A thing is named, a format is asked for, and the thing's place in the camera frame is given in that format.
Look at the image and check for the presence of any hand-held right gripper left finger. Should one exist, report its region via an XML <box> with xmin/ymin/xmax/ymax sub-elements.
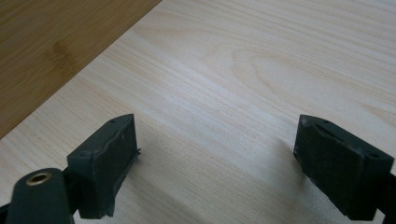
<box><xmin>66</xmin><ymin>113</ymin><xmax>140</xmax><ymax>219</ymax></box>

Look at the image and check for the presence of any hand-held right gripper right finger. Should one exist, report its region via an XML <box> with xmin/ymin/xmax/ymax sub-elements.
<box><xmin>293</xmin><ymin>114</ymin><xmax>395</xmax><ymax>222</ymax></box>

